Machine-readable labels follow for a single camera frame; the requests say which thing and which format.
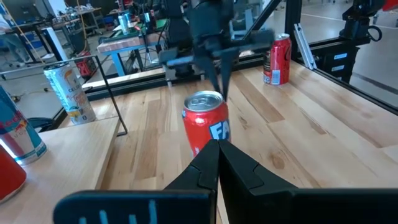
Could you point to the black aluminium rig frame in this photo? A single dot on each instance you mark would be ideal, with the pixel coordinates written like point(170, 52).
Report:
point(293, 25)

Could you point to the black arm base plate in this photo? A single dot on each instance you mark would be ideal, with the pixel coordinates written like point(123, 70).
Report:
point(183, 71)

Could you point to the white panel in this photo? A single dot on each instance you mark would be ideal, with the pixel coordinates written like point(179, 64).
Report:
point(56, 43)

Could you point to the red crate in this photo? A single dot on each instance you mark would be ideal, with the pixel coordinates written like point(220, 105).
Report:
point(85, 67)

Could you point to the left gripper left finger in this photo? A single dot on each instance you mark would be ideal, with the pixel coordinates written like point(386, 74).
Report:
point(155, 205)

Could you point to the person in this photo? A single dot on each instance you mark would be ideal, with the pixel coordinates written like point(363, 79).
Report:
point(12, 43)

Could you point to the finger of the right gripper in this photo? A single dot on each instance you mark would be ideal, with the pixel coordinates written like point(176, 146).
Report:
point(214, 68)
point(229, 68)

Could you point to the tall white Celsius can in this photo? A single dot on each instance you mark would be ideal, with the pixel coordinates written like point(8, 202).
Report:
point(68, 93)

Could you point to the red Fanta soda can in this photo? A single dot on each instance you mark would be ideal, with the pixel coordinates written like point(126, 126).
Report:
point(202, 124)

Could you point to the small blue drink can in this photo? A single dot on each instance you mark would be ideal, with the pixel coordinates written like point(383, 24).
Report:
point(124, 25)

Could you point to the blue silver energy drink can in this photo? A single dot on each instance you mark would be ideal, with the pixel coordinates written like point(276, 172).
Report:
point(18, 133)

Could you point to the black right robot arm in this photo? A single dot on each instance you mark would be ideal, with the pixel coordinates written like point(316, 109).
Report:
point(178, 25)

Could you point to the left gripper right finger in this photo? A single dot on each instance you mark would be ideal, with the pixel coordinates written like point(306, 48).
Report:
point(280, 205)

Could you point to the workbench with blue-grey legs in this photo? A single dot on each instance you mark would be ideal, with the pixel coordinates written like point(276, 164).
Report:
point(124, 45)

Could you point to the plain red soda can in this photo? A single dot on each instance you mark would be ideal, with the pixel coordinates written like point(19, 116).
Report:
point(280, 59)
point(9, 177)

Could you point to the white mounting plate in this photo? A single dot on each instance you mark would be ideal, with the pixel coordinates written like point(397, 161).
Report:
point(304, 46)

